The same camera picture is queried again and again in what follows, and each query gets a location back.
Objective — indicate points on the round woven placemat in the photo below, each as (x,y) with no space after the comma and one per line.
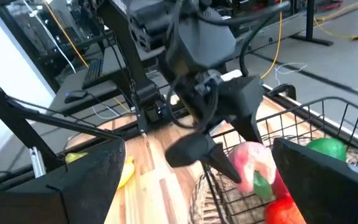
(204,202)

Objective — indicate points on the pink yellow peach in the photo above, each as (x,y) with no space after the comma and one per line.
(247,161)

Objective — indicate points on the yellow banana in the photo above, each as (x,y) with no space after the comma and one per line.
(126,172)

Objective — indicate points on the red orange fruit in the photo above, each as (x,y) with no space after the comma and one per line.
(283,213)

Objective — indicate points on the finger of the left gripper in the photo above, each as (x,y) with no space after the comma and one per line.
(244,99)
(191,151)

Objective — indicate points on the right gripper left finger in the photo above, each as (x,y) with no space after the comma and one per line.
(57,196)

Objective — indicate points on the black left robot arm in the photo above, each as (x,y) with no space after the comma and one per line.
(197,40)

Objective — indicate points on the green lime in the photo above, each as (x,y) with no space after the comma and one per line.
(329,147)

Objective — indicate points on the green pear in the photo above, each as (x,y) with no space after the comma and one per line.
(75,157)

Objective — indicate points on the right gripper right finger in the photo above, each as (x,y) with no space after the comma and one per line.
(328,193)

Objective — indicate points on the black computer mouse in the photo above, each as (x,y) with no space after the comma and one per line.
(75,96)

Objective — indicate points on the black frame clamp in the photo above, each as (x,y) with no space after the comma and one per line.
(286,88)

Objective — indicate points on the black keyboard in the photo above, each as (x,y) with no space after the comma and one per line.
(93,73)

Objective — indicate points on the grey desk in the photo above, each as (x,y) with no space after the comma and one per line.
(73,81)

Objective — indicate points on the black desk foot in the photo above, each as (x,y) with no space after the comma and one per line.
(310,18)

